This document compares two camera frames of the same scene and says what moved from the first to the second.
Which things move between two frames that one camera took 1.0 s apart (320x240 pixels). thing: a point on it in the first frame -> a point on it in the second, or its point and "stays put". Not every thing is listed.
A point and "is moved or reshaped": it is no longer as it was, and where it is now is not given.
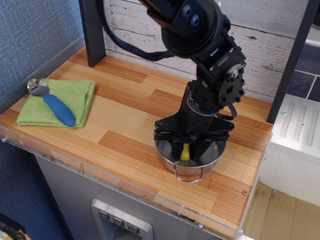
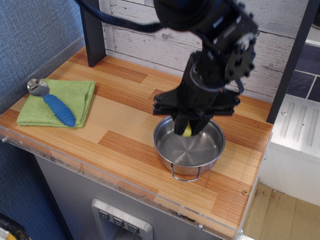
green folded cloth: [75, 95] stays put
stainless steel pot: [190, 171] stays put
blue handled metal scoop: [40, 87] stays put
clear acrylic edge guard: [121, 183] stays put
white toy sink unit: [291, 164] stays put
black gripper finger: [197, 149] -> [197, 123]
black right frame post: [292, 66] stays put
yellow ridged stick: [185, 154] is moved or reshaped
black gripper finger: [176, 148] -> [180, 122]
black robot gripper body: [189, 124] -> [200, 95]
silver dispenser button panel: [114, 222] stays put
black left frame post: [92, 19] stays put
